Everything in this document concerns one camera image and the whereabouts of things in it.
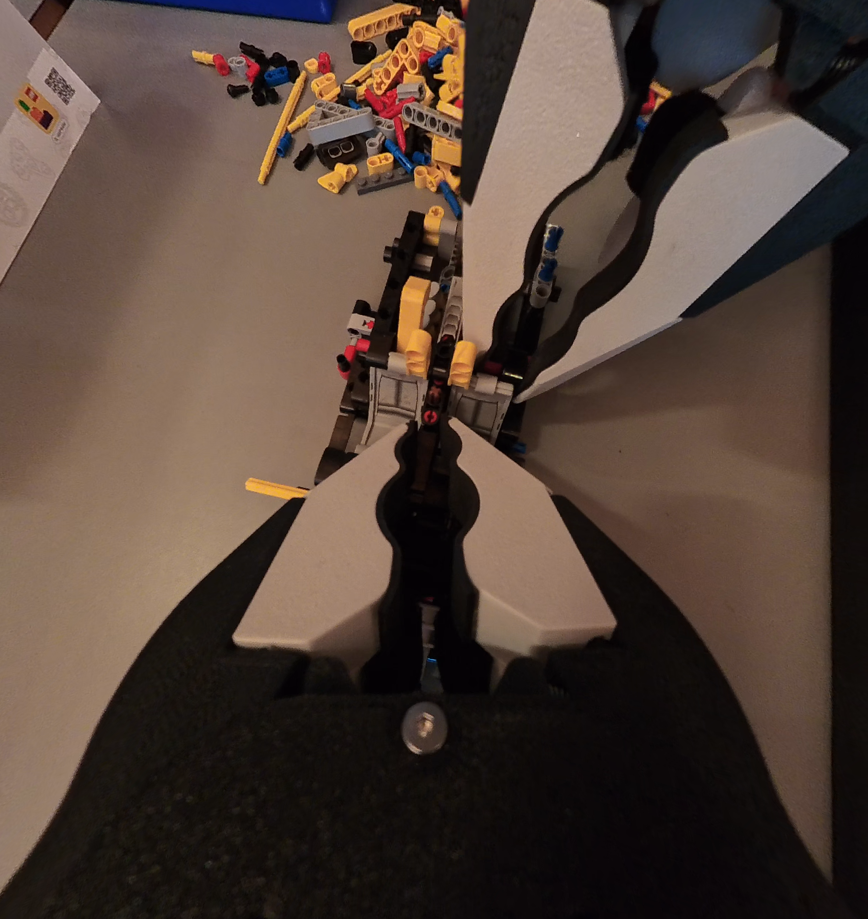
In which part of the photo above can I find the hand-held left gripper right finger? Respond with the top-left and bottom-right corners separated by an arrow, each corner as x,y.
443,418 -> 619,688

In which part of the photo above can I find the pile of toy building pieces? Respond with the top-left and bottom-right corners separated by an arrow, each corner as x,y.
192,0 -> 675,213

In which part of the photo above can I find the instruction booklet yellow car cover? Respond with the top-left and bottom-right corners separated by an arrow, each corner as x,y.
0,0 -> 101,331

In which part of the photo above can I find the grey desk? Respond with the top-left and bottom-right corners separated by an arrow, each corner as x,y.
0,0 -> 837,906

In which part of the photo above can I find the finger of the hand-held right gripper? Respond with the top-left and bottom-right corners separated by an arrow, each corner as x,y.
511,90 -> 851,404
461,0 -> 659,360

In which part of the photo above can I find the blue plastic bin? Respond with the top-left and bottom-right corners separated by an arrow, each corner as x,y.
128,0 -> 334,24

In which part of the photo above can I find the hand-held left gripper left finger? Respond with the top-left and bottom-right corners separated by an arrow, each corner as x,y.
231,421 -> 419,692

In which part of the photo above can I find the black toy car chassis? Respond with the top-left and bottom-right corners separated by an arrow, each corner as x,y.
246,204 -> 564,694

